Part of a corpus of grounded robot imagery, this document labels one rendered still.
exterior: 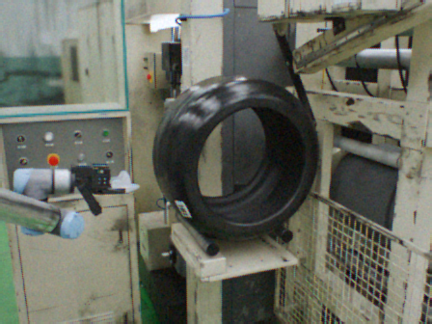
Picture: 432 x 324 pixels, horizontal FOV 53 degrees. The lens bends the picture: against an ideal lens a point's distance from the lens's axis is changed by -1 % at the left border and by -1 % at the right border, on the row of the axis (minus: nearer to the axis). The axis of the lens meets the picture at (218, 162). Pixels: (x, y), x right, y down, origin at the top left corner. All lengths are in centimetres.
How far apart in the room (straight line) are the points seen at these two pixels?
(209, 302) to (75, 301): 64
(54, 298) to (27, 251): 27
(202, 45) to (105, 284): 120
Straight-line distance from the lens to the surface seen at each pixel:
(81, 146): 199
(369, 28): 141
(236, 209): 171
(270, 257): 162
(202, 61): 168
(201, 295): 197
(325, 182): 197
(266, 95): 137
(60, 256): 210
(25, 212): 117
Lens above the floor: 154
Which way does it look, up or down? 15 degrees down
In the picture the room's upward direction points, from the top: straight up
